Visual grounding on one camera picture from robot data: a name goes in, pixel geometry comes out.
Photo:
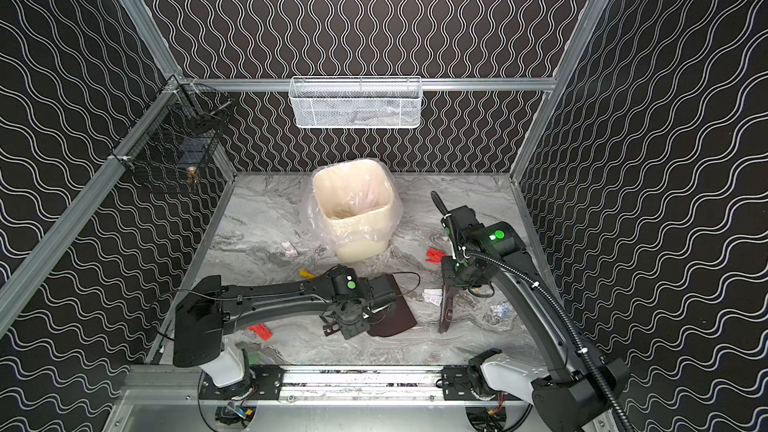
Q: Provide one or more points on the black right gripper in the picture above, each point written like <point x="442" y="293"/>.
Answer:
<point x="454" y="274"/>

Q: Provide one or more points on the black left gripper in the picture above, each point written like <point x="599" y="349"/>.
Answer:
<point x="346" y="318"/>

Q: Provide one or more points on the brown cartoon-face hand broom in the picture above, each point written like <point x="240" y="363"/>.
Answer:
<point x="449" y="292"/>

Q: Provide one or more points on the brown plastic dustpan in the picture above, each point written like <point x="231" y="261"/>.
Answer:
<point x="393" y="312"/>

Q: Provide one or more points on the clear plastic bin liner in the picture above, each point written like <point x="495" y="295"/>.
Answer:
<point x="354" y="210"/>

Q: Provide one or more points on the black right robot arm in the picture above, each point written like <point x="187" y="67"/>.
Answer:
<point x="577" y="384"/>

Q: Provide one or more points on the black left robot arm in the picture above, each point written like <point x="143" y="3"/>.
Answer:
<point x="211" y="311"/>

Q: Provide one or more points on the red paper scrap right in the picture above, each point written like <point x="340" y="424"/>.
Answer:
<point x="434" y="255"/>

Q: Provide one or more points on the red paper scrap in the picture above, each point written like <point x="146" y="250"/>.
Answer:
<point x="434" y="255"/>
<point x="262" y="331"/>

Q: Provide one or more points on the white printed paper scrap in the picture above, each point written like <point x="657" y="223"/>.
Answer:
<point x="432" y="296"/>

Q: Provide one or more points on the clear blue wrapper right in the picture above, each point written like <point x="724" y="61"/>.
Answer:
<point x="501" y="310"/>

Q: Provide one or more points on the yellow paper scrap centre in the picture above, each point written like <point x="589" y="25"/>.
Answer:
<point x="306" y="274"/>

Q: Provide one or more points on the pink white scrap near bin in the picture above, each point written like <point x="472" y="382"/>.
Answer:
<point x="289" y="250"/>

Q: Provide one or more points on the red paper scrap left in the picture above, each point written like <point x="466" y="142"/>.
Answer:
<point x="262" y="331"/>

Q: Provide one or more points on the small brass bell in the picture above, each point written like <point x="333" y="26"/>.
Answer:
<point x="192" y="176"/>

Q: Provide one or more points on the white wire wall basket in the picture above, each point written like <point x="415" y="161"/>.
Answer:
<point x="352" y="102"/>

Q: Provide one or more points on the black wire wall basket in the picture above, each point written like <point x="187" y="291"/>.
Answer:
<point x="186" y="133"/>

